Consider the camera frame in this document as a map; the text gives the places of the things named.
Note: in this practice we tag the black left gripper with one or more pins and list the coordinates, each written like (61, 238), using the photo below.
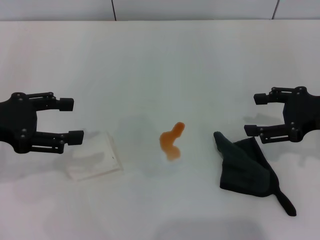
(15, 120)

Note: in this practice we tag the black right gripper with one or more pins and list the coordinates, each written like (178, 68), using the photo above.
(305, 112)

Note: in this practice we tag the white translucent plastic cup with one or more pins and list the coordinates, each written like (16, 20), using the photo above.
(95, 160)

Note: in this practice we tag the dark blue rag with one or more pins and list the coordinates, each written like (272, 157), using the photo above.
(242, 165)

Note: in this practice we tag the brown water stain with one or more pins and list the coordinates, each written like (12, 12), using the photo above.
(170, 140)

